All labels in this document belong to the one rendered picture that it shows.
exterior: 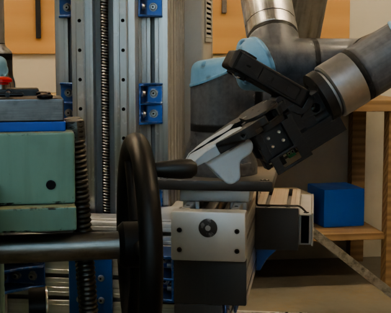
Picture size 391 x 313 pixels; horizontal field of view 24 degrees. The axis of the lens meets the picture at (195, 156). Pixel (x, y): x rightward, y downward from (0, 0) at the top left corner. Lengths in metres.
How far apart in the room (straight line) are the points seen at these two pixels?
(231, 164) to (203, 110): 0.60
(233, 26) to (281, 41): 3.24
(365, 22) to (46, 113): 3.65
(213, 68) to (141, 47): 0.25
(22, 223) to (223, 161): 0.26
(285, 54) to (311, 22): 0.43
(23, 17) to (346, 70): 3.37
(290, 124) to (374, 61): 0.14
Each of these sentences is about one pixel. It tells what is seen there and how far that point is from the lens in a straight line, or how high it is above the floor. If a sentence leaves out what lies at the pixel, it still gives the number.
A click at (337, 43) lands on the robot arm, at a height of 1.07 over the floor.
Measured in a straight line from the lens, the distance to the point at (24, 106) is 1.13.
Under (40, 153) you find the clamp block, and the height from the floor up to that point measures 0.93.
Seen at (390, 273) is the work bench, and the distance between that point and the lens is 4.19.
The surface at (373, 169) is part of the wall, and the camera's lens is 4.74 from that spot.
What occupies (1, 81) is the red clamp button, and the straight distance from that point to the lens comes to 1.21.
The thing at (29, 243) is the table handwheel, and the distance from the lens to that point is 1.15.
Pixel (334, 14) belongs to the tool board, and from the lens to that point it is 4.62.
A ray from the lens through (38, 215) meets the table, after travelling 1.11.
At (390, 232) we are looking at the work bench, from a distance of 4.14.
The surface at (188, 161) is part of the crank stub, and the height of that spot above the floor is 0.92.
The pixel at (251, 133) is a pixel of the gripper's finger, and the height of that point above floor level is 0.96.
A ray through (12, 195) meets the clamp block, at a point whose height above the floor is 0.88.
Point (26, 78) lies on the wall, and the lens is 4.46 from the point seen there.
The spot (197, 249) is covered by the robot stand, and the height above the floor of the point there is 0.70.
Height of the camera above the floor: 1.06
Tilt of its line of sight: 7 degrees down
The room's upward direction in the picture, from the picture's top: straight up
